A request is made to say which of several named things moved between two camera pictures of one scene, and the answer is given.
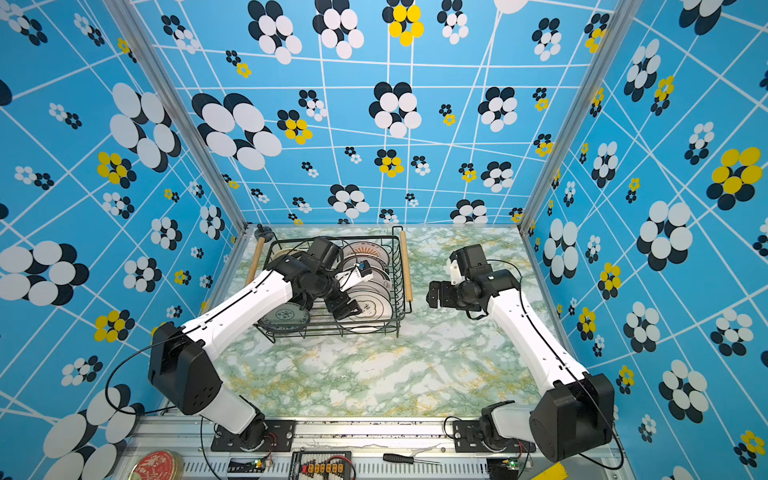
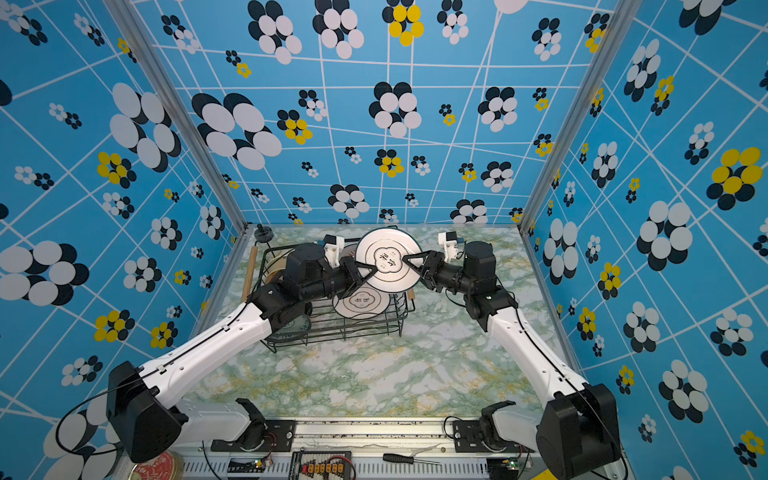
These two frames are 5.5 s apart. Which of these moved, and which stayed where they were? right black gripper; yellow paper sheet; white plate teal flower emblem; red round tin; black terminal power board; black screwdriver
Moved: white plate teal flower emblem; right black gripper
Stayed: yellow paper sheet; black terminal power board; red round tin; black screwdriver
